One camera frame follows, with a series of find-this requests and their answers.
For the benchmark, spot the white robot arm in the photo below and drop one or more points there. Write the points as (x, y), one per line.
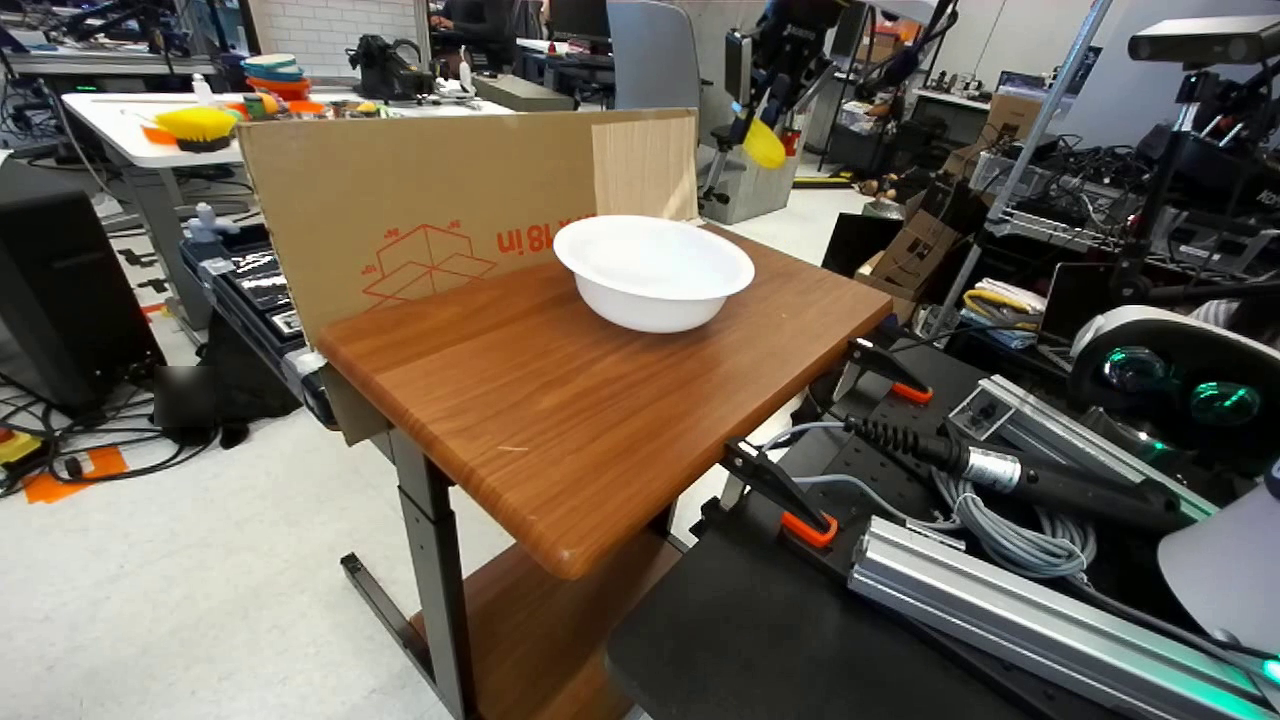
(1233, 566)

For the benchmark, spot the white plastic basin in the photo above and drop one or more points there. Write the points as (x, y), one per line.
(653, 275)

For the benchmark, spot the brown wooden table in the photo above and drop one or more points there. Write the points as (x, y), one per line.
(573, 403)

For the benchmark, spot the grey bin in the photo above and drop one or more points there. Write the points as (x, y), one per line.
(744, 187)

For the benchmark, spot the black clamp orange tip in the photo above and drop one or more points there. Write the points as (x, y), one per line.
(801, 520)
(896, 384)

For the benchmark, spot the brown cardboard sheet orange print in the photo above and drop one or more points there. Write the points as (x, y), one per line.
(386, 201)

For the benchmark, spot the black device on desk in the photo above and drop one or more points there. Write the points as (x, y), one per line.
(386, 66)

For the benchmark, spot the black bag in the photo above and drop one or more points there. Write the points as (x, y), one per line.
(220, 384)

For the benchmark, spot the white pegboard panel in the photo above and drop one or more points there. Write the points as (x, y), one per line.
(341, 34)

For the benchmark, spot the yellow object on desk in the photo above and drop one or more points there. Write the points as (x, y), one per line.
(197, 125)

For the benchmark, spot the white VR headset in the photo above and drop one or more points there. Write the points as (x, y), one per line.
(1175, 362)

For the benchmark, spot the white desk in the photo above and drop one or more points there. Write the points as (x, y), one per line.
(122, 125)

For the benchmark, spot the orange floor tape marker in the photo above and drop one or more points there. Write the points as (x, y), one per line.
(80, 478)

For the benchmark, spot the black cabinet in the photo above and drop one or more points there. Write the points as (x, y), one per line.
(62, 294)

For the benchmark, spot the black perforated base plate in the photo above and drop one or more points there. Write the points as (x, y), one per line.
(775, 640)

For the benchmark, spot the thick silver aluminium rail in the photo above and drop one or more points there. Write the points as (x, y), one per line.
(1042, 614)

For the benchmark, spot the black camera bar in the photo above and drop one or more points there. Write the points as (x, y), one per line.
(1200, 42)

